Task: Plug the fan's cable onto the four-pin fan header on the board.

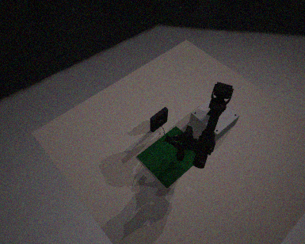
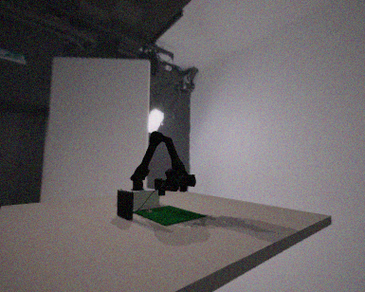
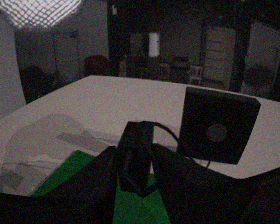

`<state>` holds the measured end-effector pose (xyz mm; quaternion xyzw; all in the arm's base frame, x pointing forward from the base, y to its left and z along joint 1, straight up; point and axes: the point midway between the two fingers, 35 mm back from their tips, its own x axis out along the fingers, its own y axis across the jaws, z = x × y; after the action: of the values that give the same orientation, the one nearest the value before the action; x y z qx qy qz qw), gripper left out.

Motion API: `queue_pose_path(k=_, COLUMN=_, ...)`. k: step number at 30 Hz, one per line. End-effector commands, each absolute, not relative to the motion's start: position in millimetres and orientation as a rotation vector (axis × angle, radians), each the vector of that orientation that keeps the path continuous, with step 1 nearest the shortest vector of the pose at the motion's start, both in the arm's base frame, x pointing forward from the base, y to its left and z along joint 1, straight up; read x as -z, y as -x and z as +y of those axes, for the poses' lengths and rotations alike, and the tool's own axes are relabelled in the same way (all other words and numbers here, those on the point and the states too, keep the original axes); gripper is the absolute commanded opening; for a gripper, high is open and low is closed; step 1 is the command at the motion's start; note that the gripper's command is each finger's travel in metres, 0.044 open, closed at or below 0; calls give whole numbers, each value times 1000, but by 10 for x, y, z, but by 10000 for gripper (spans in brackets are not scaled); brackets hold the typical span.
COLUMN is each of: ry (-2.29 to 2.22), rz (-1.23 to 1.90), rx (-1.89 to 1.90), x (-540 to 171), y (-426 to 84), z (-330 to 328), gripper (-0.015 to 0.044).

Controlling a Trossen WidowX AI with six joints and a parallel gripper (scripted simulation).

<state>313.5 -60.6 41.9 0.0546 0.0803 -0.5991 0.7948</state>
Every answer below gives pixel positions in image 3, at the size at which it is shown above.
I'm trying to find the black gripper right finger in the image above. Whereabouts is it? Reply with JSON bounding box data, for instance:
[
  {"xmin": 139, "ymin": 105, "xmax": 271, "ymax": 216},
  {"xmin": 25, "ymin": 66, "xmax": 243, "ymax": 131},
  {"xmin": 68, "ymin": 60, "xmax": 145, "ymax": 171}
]
[{"xmin": 151, "ymin": 143, "xmax": 280, "ymax": 224}]

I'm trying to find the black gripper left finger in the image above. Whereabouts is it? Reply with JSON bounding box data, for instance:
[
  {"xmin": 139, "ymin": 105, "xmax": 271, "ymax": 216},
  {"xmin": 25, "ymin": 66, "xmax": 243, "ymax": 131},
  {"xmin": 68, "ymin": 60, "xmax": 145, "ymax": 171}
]
[{"xmin": 0, "ymin": 147, "xmax": 117, "ymax": 224}]

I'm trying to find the green circuit board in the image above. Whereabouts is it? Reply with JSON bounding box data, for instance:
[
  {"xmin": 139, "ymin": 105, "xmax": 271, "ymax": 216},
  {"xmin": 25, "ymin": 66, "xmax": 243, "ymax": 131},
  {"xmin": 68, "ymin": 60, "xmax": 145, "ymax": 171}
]
[{"xmin": 31, "ymin": 149, "xmax": 171, "ymax": 224}]

